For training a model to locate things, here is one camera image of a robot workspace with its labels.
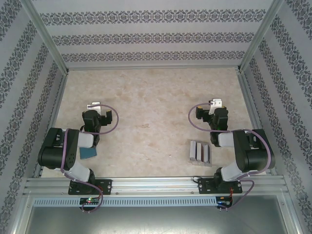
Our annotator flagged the controller board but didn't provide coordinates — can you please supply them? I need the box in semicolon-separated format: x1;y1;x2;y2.
79;197;101;205
216;195;234;207

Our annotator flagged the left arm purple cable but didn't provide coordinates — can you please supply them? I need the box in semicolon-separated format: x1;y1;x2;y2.
60;104;120;215

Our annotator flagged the right controller board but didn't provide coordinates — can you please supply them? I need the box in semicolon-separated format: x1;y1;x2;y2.
216;195;234;207

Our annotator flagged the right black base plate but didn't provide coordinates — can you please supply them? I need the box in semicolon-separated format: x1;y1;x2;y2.
197;177;243;195

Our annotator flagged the left controller board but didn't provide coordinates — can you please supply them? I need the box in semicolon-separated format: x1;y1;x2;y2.
79;197;101;205

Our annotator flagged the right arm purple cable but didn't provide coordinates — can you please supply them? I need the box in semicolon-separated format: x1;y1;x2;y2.
188;102;274;211

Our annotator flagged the teal card holder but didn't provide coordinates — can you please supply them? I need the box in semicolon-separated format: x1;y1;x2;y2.
78;146;98;160

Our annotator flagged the aluminium frame post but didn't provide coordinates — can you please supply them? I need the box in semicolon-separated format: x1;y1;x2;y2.
23;0;71;73
237;0;288;73

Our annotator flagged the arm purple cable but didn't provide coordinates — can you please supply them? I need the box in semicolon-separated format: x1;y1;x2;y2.
188;102;274;211
60;104;120;215

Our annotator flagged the aluminium mounting rail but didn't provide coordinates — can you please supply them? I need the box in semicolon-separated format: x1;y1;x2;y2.
23;175;290;196

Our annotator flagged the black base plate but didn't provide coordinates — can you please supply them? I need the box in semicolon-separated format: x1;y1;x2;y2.
197;177;243;195
68;178;113;196

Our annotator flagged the slotted grey cable duct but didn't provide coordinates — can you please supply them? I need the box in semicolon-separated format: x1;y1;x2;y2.
32;196;218;208

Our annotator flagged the aluminium side rail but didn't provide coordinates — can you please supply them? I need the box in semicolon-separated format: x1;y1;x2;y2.
237;69;278;176
33;69;70;179

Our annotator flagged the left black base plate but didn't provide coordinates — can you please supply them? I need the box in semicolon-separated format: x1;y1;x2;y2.
68;178;113;196

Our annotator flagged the grey sheet metal panel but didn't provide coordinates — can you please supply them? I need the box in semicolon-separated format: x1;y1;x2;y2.
20;206;297;234

